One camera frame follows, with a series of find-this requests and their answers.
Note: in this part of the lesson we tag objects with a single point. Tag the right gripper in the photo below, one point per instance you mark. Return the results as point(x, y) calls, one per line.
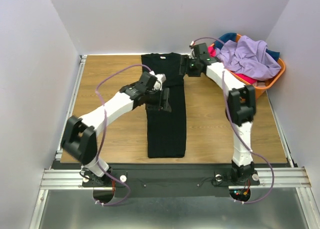
point(183, 65)

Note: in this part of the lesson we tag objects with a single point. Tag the dark blue t shirt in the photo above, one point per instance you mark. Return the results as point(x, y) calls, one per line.
point(230, 36)

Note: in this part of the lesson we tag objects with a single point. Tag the lavender t shirt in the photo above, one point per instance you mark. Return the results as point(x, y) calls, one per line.
point(248, 57)

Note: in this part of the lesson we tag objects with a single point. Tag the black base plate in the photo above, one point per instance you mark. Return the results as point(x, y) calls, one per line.
point(166, 192)

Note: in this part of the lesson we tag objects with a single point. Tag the orange laundry basket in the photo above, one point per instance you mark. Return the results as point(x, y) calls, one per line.
point(260, 86)

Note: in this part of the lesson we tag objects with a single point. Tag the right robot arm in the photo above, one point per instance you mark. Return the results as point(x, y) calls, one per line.
point(240, 105)

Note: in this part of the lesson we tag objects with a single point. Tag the right side aluminium rail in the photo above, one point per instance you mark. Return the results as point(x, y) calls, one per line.
point(282, 137)

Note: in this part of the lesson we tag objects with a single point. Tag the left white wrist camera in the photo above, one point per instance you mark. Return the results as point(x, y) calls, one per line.
point(160, 79)

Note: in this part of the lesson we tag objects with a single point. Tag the pink t shirt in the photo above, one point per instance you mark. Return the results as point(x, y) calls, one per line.
point(212, 51)

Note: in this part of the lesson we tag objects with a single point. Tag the black t shirt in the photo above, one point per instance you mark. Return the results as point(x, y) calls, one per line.
point(167, 131)

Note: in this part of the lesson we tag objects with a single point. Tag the aluminium frame rail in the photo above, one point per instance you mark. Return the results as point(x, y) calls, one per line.
point(155, 175)

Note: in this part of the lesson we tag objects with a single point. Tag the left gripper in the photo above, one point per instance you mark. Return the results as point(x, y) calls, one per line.
point(162, 105)

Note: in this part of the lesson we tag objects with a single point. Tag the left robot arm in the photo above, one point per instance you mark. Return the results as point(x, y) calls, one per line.
point(80, 133)

